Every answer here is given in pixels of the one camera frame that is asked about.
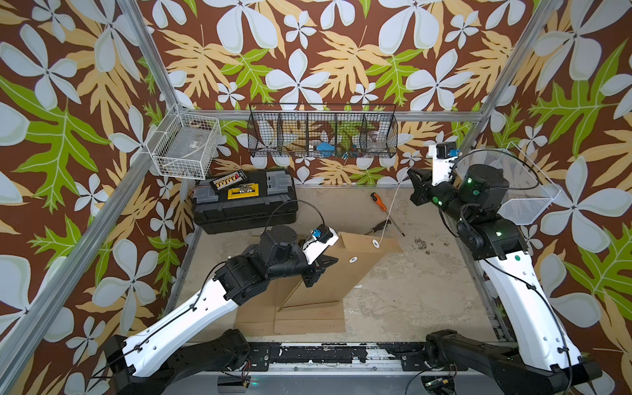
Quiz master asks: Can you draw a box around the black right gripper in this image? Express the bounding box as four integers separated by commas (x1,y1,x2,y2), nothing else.
408,167,477,231

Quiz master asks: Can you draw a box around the kraft file bag with string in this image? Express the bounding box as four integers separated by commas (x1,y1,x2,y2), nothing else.
234,286,277,337

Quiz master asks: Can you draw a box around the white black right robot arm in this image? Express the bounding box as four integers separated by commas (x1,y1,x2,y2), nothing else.
408,164,603,394

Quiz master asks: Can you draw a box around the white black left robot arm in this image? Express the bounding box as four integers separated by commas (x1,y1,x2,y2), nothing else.
103,224,339,394

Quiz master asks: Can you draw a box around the black plastic toolbox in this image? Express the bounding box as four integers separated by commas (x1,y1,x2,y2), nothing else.
192,171,298,235

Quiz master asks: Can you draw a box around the blue object in basket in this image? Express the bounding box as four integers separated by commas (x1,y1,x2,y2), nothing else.
316,143,336,158

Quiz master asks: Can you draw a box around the screwdriver bit set case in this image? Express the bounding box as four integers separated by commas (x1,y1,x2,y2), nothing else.
210,170,249,192

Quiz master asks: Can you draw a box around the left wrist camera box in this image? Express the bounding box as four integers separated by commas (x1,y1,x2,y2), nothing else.
301,224,339,265

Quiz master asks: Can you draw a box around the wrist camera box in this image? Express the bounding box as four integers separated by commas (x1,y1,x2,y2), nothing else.
301,224,339,265
429,142,460,186

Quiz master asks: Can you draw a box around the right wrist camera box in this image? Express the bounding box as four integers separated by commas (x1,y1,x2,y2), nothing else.
429,142,460,186

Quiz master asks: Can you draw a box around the orange handled screwdriver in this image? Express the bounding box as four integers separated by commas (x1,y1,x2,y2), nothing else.
370,193,405,235

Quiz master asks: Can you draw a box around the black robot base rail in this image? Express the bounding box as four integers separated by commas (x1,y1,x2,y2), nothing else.
163,329,467,380

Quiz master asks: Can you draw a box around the white wire basket right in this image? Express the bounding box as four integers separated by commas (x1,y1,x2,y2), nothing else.
455,143,562,226

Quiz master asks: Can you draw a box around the white wire basket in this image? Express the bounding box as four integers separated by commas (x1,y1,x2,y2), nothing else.
455,143,562,226
147,105,222,180

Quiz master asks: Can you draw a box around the black wire basket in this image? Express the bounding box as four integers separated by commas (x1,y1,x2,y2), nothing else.
247,103,399,159

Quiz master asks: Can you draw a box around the white wire basket left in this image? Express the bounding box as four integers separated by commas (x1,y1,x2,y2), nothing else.
147,105,222,180

